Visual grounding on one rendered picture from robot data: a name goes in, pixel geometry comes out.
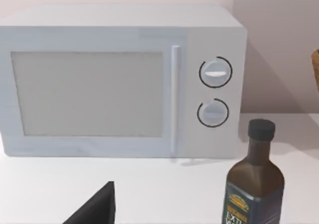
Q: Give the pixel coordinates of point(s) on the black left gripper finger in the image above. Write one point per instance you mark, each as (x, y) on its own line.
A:
(99, 206)

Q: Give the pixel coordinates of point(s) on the small microwave knob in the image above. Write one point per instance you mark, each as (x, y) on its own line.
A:
(213, 112)

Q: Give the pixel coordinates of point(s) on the dark olive oil bottle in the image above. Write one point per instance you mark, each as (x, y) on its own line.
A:
(256, 179)

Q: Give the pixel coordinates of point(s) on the pale microwave oven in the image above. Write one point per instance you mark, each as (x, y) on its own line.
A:
(124, 34)

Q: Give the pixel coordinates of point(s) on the large microwave knob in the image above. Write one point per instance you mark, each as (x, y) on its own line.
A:
(215, 71)

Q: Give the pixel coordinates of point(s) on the brown wooden object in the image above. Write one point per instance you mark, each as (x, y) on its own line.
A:
(316, 69)

